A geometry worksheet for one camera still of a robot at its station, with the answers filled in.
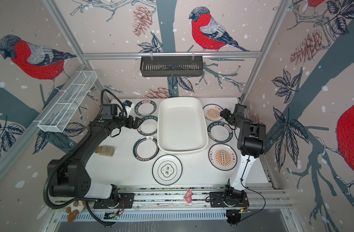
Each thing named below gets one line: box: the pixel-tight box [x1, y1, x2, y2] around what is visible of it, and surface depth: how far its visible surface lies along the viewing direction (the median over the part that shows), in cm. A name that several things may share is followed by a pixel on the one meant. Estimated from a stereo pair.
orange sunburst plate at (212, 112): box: [202, 103, 224, 122], surface depth 116 cm
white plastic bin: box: [157, 96, 209, 154], surface depth 106 cm
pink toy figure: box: [183, 188, 193, 204], surface depth 75 cm
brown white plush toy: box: [65, 200, 86, 223], surface depth 70 cm
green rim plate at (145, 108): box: [134, 99, 157, 117], surface depth 119 cm
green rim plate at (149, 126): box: [136, 115, 159, 136], surface depth 103 cm
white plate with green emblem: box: [151, 154, 183, 186], surface depth 85 cm
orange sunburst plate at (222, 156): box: [207, 143, 238, 172], surface depth 90 cm
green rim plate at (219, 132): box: [206, 121, 234, 144], surface depth 103 cm
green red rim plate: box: [132, 135, 161, 162], surface depth 94 cm
